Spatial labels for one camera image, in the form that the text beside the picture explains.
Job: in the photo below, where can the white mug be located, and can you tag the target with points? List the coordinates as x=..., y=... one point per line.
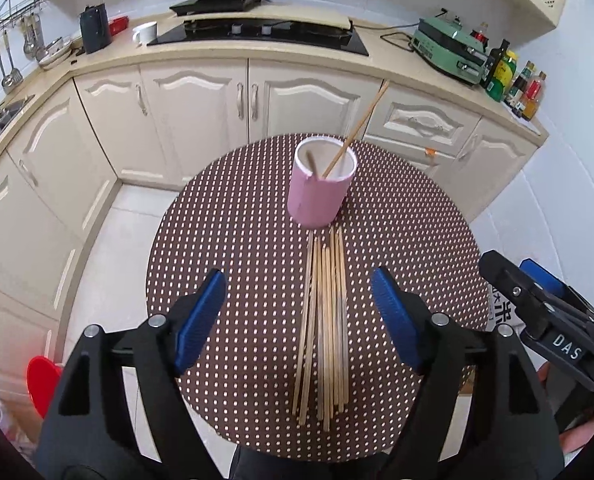
x=146, y=34

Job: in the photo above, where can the hanging steel ladle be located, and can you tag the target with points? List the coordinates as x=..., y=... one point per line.
x=28, y=45

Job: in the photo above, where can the brown polka dot tablecloth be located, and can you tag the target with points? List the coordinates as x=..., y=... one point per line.
x=227, y=220

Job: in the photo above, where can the dark olive oil bottle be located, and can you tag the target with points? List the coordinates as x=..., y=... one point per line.
x=497, y=62

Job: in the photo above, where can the small orange drawer clip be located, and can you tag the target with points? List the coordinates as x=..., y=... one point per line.
x=430, y=155

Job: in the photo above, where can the dark soy sauce bottle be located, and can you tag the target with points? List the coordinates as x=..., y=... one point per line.
x=521, y=85

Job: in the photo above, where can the cream lower kitchen cabinets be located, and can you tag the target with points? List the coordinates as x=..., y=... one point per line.
x=197, y=110

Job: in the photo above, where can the white printed bag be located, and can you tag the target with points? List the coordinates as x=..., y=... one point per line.
x=499, y=310

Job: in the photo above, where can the red plastic stool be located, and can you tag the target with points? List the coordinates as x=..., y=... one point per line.
x=42, y=385

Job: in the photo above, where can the green countertop grill appliance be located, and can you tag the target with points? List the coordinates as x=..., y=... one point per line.
x=447, y=47

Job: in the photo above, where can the black induction cooker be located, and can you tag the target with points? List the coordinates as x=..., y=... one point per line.
x=217, y=6

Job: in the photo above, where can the steel kitchen sink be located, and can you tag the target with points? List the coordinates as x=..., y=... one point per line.
x=14, y=110

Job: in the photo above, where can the person's right hand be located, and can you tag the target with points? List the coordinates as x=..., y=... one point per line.
x=582, y=432

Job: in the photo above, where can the orange cooking oil bottle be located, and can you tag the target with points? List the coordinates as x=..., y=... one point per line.
x=534, y=97

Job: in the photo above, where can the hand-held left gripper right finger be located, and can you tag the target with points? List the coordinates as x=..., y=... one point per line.
x=394, y=310

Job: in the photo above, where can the black glass gas hob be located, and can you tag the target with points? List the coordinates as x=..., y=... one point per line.
x=277, y=37

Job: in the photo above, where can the black electric kettle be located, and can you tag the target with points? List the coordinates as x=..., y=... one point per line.
x=94, y=30

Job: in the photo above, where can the hanging steel skimmer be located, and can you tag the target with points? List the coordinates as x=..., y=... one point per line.
x=11, y=77

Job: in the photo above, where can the pink utensil holder cup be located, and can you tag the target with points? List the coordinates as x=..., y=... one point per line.
x=317, y=200

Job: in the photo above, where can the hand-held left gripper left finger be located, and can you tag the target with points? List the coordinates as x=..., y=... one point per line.
x=202, y=310

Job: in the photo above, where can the dark brown chopstick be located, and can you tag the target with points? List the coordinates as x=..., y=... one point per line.
x=312, y=162

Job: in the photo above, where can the metal utensil rail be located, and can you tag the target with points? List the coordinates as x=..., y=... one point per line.
x=17, y=10

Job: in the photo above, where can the red cap sauce bottle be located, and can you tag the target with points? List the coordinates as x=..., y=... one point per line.
x=481, y=35

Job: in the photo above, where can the small red container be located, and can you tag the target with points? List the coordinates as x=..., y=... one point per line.
x=118, y=25

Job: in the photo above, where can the row of wooden chopsticks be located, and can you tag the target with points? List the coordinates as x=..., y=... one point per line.
x=327, y=335

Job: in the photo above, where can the green bottle yellow cap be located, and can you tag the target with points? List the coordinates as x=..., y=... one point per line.
x=506, y=77

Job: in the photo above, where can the bamboo chopstick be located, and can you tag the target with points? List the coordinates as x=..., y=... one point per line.
x=357, y=130

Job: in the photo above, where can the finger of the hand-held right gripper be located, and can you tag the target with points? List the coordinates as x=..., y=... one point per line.
x=542, y=275
x=507, y=282

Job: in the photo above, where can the stack of steel bowls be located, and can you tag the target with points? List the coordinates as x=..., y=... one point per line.
x=52, y=55

